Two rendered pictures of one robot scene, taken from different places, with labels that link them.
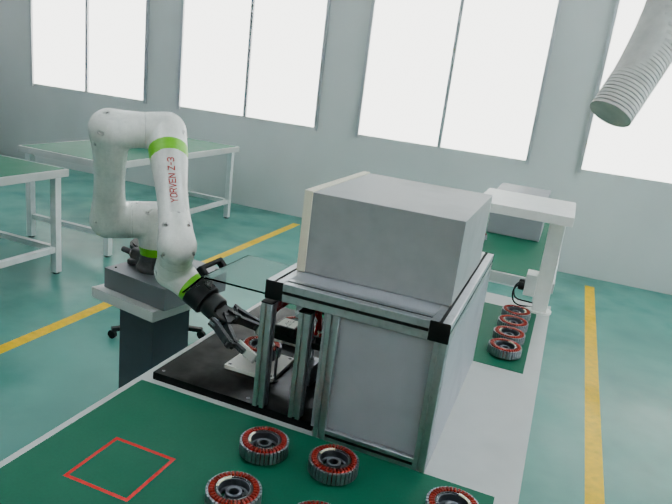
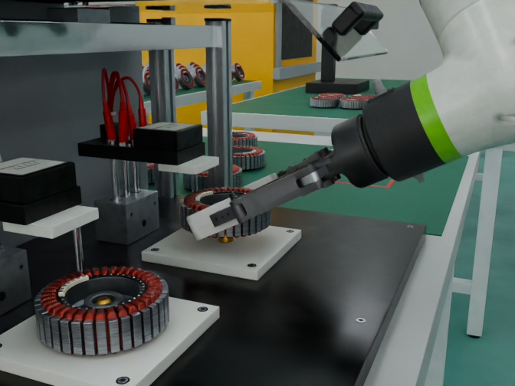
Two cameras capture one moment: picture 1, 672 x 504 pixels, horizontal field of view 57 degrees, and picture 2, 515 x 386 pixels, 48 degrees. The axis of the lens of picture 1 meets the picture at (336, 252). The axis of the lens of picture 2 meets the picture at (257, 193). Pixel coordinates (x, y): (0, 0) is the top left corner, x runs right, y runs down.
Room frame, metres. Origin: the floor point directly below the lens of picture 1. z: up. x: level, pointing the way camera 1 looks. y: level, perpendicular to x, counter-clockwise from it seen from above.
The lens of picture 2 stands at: (2.29, 0.25, 1.03)
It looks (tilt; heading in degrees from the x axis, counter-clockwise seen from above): 15 degrees down; 183
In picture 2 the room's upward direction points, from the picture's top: straight up
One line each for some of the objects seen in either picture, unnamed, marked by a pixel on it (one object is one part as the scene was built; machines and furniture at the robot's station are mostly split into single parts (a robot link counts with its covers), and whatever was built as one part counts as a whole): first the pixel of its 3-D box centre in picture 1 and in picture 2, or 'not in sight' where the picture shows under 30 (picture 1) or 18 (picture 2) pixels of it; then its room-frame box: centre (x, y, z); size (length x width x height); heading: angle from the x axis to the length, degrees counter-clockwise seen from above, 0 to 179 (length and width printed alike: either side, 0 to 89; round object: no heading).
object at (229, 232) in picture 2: (261, 348); (225, 210); (1.61, 0.18, 0.82); 0.11 x 0.11 x 0.04
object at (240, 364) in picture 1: (260, 363); (225, 244); (1.61, 0.18, 0.78); 0.15 x 0.15 x 0.01; 70
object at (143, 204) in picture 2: (307, 369); (128, 214); (1.56, 0.04, 0.80); 0.08 x 0.05 x 0.06; 160
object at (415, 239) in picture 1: (401, 229); not in sight; (1.60, -0.16, 1.22); 0.44 x 0.39 x 0.20; 160
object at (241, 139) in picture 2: not in sight; (234, 142); (0.85, 0.12, 0.77); 0.11 x 0.11 x 0.04
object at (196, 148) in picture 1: (141, 186); not in sight; (5.56, 1.85, 0.37); 1.90 x 0.90 x 0.75; 160
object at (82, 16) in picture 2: not in sight; (80, 20); (1.58, 0.00, 1.05); 0.06 x 0.04 x 0.04; 160
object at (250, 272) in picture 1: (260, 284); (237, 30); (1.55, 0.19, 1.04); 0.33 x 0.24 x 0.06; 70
